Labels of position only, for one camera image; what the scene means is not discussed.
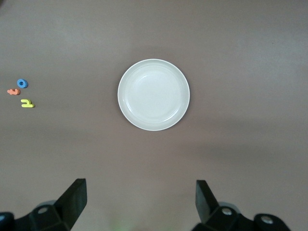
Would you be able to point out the blue foam letter o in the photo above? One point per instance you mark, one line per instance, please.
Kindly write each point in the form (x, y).
(19, 81)

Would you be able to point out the orange letter r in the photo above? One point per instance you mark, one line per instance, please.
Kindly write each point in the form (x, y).
(14, 92)

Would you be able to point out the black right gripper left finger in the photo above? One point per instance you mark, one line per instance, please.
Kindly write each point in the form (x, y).
(69, 204)

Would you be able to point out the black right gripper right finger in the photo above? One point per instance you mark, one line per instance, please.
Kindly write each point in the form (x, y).
(207, 207)

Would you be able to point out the brown table cover sheet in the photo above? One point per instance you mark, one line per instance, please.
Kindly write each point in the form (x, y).
(154, 36)

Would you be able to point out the beige round plate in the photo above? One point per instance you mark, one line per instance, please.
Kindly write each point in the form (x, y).
(154, 95)

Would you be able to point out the yellow foam letter h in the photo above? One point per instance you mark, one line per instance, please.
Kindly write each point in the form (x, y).
(27, 105)

